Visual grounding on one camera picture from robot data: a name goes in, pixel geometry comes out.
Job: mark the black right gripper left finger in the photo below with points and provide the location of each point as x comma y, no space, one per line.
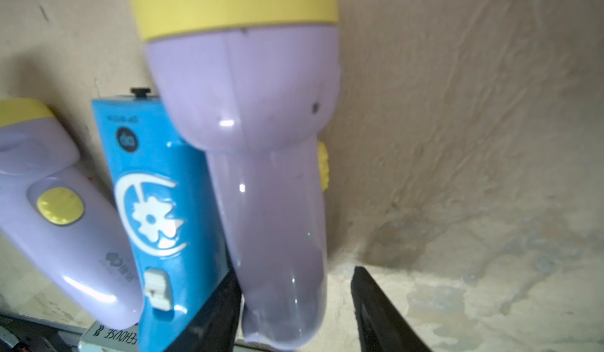
215,326

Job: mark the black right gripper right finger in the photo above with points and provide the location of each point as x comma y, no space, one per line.
381,327

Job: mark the treehouse storey book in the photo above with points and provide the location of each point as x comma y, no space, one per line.
99,338

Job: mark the blue flashlight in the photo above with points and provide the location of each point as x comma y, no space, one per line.
164,197

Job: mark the purple flashlight lower row left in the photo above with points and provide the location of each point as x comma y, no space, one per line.
54,214

